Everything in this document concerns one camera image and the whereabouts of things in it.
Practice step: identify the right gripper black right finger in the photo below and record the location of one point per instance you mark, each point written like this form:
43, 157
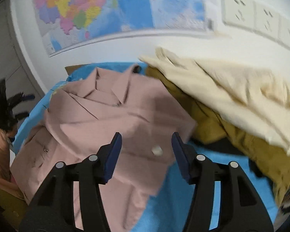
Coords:
241, 208

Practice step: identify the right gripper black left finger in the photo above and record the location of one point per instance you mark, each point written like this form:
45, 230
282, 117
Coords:
52, 207

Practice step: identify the pink shirt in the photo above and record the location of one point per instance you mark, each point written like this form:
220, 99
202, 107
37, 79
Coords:
84, 115

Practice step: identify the orange sleeved left forearm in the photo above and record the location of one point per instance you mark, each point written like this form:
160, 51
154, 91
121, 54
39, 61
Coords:
5, 175

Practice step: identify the left hand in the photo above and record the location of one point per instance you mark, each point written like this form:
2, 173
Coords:
10, 135

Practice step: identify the mustard yellow garment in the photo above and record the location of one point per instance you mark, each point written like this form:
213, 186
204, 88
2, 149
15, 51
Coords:
212, 131

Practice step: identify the blue patterned bed sheet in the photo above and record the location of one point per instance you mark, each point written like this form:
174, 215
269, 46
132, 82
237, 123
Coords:
168, 210

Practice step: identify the wooden headboard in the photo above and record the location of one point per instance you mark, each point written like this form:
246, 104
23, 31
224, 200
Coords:
71, 69

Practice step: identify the cream fleece garment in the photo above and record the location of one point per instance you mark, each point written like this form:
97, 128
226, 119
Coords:
254, 100

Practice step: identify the colourful wall map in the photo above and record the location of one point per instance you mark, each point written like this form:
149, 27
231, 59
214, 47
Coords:
67, 23

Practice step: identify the white wall socket panel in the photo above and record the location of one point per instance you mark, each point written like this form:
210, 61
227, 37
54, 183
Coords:
258, 18

